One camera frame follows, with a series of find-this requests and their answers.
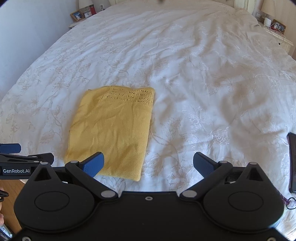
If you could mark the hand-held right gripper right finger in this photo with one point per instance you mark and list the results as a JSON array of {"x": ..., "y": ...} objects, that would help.
[{"x": 203, "y": 163}]

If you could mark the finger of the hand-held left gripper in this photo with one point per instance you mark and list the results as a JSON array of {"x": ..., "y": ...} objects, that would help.
[
  {"x": 30, "y": 158},
  {"x": 10, "y": 148}
]

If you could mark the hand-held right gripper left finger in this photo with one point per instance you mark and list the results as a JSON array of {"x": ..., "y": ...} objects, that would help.
[{"x": 93, "y": 163}]

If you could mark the yellow knit sweater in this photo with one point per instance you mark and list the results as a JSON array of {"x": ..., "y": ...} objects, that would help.
[{"x": 111, "y": 129}]

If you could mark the person's left hand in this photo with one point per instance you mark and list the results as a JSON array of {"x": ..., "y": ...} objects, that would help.
[{"x": 1, "y": 219}]

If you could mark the black smartphone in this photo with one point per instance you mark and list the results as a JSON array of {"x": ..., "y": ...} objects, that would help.
[{"x": 292, "y": 162}]

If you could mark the white floral bedspread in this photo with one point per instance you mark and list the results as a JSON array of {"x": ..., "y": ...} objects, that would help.
[{"x": 196, "y": 69}]

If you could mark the cream nightstand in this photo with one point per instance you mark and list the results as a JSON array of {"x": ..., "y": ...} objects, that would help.
[
  {"x": 79, "y": 23},
  {"x": 281, "y": 40}
]

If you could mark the small white clock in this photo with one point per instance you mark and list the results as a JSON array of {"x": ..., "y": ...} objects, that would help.
[{"x": 87, "y": 14}]

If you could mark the red container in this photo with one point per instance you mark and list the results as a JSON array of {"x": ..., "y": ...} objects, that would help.
[{"x": 92, "y": 9}]

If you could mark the white smart speaker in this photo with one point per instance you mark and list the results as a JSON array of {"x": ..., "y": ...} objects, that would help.
[{"x": 267, "y": 22}]

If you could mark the cream table lamp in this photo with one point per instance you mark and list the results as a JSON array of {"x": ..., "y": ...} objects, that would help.
[
  {"x": 85, "y": 4},
  {"x": 270, "y": 6}
]

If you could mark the cream headboard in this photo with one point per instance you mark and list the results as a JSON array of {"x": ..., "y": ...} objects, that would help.
[{"x": 245, "y": 5}]

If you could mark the wooden picture frame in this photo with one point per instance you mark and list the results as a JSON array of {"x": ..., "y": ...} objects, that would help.
[
  {"x": 278, "y": 26},
  {"x": 77, "y": 15}
]

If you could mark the white wall socket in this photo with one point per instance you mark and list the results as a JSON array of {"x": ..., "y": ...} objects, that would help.
[
  {"x": 258, "y": 15},
  {"x": 102, "y": 7}
]

